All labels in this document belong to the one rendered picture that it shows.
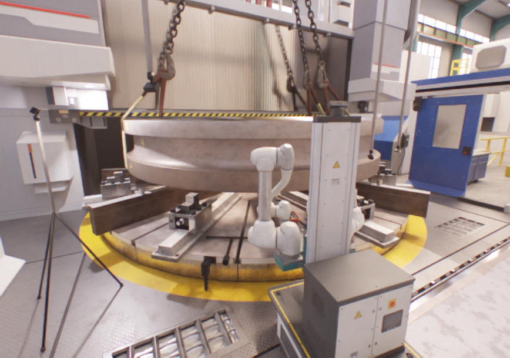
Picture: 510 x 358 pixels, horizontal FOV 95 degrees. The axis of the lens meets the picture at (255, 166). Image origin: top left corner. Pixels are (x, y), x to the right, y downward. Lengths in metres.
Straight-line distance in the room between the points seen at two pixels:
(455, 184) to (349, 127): 5.64
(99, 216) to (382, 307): 3.14
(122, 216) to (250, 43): 4.63
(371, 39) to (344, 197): 5.35
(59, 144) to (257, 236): 4.13
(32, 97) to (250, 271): 3.81
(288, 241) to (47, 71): 3.13
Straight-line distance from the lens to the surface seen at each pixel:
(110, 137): 8.14
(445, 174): 7.21
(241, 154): 2.97
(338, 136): 1.64
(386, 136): 8.44
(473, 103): 7.00
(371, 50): 6.67
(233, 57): 6.01
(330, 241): 1.85
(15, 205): 5.99
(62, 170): 5.26
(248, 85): 6.07
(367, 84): 6.44
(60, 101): 4.39
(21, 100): 4.68
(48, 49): 3.65
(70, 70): 3.59
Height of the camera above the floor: 1.77
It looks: 12 degrees down
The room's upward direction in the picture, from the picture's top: straight up
